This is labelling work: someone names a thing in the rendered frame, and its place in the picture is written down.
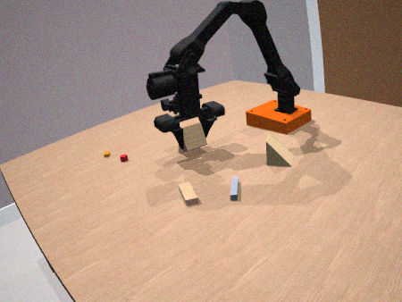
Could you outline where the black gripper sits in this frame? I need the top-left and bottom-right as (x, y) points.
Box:
(154, 90), (225, 149)

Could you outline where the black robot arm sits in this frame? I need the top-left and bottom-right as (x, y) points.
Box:
(147, 0), (300, 114)

